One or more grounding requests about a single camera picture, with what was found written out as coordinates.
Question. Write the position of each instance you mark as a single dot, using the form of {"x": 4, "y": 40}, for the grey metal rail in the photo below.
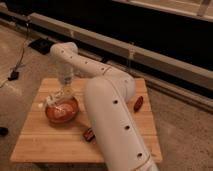
{"x": 183, "y": 72}

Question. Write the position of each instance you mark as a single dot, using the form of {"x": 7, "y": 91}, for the black floor plate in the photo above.
{"x": 41, "y": 45}

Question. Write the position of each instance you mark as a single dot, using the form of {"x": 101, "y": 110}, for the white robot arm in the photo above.
{"x": 105, "y": 99}

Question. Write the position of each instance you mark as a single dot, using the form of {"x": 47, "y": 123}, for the orange ceramic bowl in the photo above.
{"x": 63, "y": 111}

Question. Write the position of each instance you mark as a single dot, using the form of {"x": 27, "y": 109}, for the dark object at left edge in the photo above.
{"x": 3, "y": 131}

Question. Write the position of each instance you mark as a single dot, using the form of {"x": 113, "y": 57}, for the wooden board table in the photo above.
{"x": 43, "y": 142}

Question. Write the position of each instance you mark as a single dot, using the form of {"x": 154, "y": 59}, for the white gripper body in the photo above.
{"x": 65, "y": 92}

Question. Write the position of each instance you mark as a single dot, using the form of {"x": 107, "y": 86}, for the small dark snack box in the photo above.
{"x": 89, "y": 135}

